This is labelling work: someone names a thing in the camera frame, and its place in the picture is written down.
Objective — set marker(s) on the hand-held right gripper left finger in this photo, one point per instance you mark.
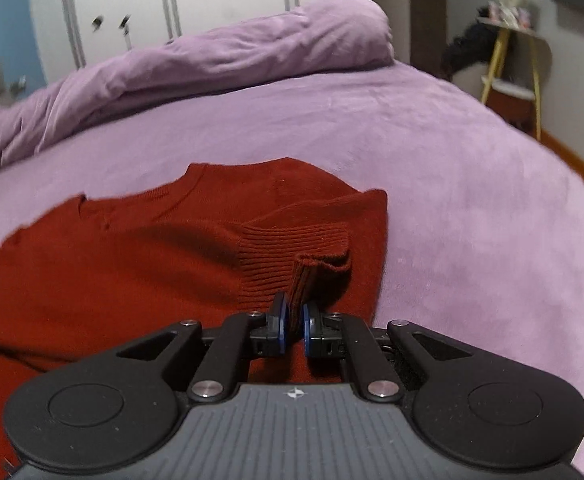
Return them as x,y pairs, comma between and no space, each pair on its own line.
282,322

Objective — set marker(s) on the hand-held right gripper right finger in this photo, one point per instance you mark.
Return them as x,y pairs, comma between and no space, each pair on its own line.
308,327

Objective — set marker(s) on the red knit sweater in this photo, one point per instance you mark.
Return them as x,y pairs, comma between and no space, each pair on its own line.
147,260

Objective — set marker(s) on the purple bed sheet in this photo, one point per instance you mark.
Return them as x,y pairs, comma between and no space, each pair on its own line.
461,170

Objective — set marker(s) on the purple duvet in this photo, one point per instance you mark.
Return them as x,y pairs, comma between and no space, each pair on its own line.
212,65

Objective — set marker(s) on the black cloth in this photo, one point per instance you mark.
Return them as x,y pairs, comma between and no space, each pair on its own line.
469,45

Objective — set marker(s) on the dark brown door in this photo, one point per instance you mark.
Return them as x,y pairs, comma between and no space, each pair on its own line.
429,10

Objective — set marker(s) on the yellow-legged side table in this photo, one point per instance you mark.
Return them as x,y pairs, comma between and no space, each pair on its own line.
502,45

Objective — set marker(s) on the white wall charger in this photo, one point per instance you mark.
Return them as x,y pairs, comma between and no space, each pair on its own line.
18,84

